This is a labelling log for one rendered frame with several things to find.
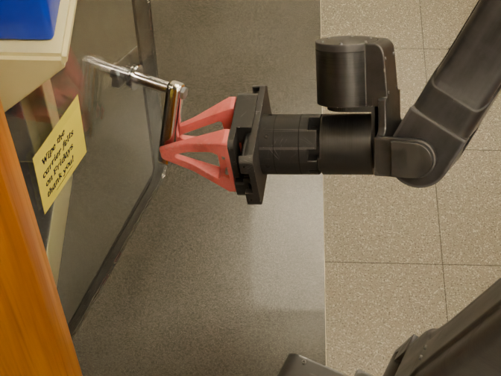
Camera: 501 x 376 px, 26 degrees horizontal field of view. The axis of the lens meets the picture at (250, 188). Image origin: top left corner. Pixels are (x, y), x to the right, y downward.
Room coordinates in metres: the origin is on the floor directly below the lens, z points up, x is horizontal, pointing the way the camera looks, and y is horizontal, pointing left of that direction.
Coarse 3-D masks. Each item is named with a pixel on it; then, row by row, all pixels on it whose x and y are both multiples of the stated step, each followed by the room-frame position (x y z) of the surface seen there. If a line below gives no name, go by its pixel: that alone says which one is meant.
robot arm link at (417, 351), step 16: (496, 288) 0.25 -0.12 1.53; (480, 304) 0.25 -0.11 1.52; (496, 304) 0.24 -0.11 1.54; (464, 320) 0.25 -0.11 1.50; (480, 320) 0.24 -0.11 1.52; (496, 320) 0.23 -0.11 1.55; (416, 336) 0.30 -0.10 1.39; (432, 336) 0.28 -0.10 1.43; (448, 336) 0.26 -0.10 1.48; (464, 336) 0.24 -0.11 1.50; (480, 336) 0.23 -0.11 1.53; (496, 336) 0.23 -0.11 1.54; (400, 352) 0.30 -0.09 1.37; (416, 352) 0.28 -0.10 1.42; (432, 352) 0.26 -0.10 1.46; (448, 352) 0.24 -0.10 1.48; (464, 352) 0.23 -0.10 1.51; (480, 352) 0.23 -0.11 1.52; (496, 352) 0.22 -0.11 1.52; (400, 368) 0.28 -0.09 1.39; (416, 368) 0.26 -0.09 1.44; (432, 368) 0.25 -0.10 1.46; (448, 368) 0.24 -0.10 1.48; (464, 368) 0.23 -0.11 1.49; (480, 368) 0.23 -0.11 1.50; (496, 368) 0.22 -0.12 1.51
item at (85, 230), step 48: (96, 0) 0.63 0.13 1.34; (144, 0) 0.70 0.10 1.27; (96, 48) 0.62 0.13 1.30; (144, 48) 0.69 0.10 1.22; (48, 96) 0.55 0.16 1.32; (96, 96) 0.61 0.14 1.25; (144, 96) 0.68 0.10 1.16; (96, 144) 0.60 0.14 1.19; (144, 144) 0.67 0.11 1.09; (96, 192) 0.58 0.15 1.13; (144, 192) 0.66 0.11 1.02; (48, 240) 0.51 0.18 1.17; (96, 240) 0.57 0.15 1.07; (96, 288) 0.55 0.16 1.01
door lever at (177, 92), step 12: (132, 72) 0.66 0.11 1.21; (132, 84) 0.66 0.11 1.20; (144, 84) 0.66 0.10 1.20; (156, 84) 0.66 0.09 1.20; (168, 84) 0.65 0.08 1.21; (180, 84) 0.65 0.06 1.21; (168, 96) 0.65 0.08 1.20; (180, 96) 0.64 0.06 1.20; (168, 108) 0.64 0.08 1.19; (180, 108) 0.64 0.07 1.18; (168, 120) 0.64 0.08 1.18; (180, 120) 0.64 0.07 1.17; (168, 132) 0.63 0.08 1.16
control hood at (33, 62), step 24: (72, 0) 0.47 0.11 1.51; (72, 24) 0.45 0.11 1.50; (0, 48) 0.43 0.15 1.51; (24, 48) 0.43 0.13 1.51; (48, 48) 0.43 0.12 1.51; (0, 72) 0.42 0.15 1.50; (24, 72) 0.42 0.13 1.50; (48, 72) 0.42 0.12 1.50; (0, 96) 0.42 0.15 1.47; (24, 96) 0.42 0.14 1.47
